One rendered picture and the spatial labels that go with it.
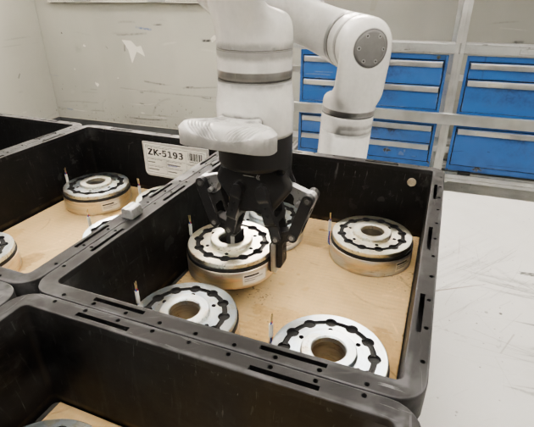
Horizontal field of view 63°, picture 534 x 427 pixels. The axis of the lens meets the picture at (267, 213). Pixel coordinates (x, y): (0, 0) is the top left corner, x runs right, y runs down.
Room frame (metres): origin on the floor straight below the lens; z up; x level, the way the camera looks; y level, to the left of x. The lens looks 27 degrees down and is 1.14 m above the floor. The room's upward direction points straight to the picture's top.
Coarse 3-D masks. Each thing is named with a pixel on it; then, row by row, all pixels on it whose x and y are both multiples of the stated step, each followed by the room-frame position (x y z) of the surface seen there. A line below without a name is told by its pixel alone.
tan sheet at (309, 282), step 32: (320, 224) 0.57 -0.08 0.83; (288, 256) 0.48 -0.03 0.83; (320, 256) 0.48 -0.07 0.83; (256, 288) 0.41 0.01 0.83; (288, 288) 0.41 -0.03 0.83; (320, 288) 0.41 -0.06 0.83; (352, 288) 0.41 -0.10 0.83; (384, 288) 0.41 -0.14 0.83; (256, 320) 0.35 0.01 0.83; (288, 320) 0.35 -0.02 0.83; (384, 320) 0.35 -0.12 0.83
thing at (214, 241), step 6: (216, 234) 0.44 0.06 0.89; (222, 234) 0.44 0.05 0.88; (246, 234) 0.44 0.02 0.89; (210, 240) 0.43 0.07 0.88; (216, 240) 0.42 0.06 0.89; (246, 240) 0.42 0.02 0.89; (252, 240) 0.43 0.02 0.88; (216, 246) 0.41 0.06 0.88; (222, 246) 0.41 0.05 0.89; (228, 246) 0.41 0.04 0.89; (234, 246) 0.41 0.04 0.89; (240, 246) 0.41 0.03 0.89; (246, 246) 0.42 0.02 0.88
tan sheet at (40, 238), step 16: (48, 208) 0.62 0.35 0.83; (64, 208) 0.62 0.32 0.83; (32, 224) 0.57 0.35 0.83; (48, 224) 0.57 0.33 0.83; (64, 224) 0.57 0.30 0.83; (80, 224) 0.57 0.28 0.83; (16, 240) 0.52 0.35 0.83; (32, 240) 0.52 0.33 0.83; (48, 240) 0.52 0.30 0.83; (64, 240) 0.52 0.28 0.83; (80, 240) 0.52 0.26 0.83; (32, 256) 0.48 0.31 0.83; (48, 256) 0.48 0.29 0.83
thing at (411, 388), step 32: (352, 160) 0.57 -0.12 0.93; (128, 224) 0.38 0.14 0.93; (96, 256) 0.33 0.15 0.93; (64, 288) 0.28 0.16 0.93; (416, 288) 0.28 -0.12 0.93; (160, 320) 0.24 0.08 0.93; (416, 320) 0.24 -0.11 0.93; (256, 352) 0.21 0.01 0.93; (288, 352) 0.21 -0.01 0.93; (416, 352) 0.21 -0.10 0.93; (352, 384) 0.18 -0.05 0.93; (384, 384) 0.18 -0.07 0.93; (416, 384) 0.18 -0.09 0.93; (416, 416) 0.18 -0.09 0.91
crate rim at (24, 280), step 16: (80, 128) 0.73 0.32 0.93; (96, 128) 0.73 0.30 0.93; (112, 128) 0.73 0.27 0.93; (32, 144) 0.64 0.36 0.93; (48, 144) 0.66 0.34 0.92; (0, 160) 0.58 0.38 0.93; (208, 160) 0.57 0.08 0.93; (160, 192) 0.46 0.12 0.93; (112, 224) 0.38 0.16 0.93; (96, 240) 0.35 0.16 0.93; (64, 256) 0.32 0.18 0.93; (0, 272) 0.30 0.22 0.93; (16, 272) 0.30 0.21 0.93; (32, 272) 0.30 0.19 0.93; (48, 272) 0.30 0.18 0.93; (16, 288) 0.28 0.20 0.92; (32, 288) 0.29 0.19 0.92
